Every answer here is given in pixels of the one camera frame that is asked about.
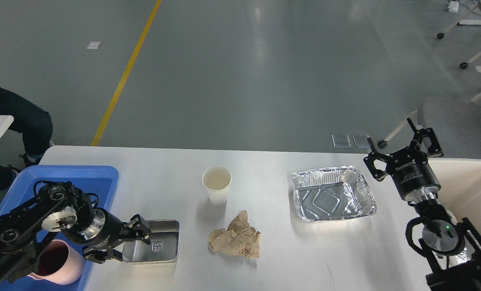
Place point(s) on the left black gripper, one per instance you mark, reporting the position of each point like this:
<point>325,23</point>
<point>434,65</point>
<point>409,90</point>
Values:
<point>104,232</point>

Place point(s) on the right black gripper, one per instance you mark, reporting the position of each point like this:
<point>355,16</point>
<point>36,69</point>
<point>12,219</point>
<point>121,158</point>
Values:
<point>414,173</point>

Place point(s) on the square stainless steel dish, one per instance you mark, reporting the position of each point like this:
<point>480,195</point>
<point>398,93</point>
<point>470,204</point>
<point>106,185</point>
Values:
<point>163,248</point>

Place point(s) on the pink ribbed mug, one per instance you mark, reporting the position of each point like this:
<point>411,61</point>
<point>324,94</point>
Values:
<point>60,264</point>

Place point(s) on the aluminium foil tray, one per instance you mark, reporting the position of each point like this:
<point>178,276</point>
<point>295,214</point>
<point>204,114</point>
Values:
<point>332,194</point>

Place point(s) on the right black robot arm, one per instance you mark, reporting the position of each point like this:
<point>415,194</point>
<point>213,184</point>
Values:
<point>452,249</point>

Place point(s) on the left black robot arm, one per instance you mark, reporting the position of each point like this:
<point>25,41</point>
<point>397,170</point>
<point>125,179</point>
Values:
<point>28,229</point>

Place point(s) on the clear floor plate right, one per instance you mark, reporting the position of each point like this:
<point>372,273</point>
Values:
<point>361,140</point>

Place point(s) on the clear floor plate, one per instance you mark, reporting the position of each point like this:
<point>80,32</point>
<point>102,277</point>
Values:
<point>341,141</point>
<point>361,140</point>

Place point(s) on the grey office chair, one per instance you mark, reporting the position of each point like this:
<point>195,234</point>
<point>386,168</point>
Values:
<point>457,125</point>

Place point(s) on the beige plastic bin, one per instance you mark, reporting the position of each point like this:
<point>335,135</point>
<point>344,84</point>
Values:
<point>460,181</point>

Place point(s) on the clear floor plate left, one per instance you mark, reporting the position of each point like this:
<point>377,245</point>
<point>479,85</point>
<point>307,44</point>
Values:
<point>341,141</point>

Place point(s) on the foil tray in bin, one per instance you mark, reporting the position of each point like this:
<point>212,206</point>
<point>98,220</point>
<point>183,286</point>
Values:
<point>463,256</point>

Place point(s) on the white paper cup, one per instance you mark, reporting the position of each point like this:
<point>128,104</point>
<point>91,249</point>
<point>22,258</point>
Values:
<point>216,181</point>

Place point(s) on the crumpled brown paper napkin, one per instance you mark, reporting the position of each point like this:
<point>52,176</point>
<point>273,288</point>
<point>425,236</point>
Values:
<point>238,239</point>

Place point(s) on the seated person in jeans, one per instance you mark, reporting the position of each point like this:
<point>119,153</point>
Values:
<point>32,122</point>

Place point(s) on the white floor plate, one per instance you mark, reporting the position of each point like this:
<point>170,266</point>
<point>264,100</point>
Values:
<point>93,45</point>

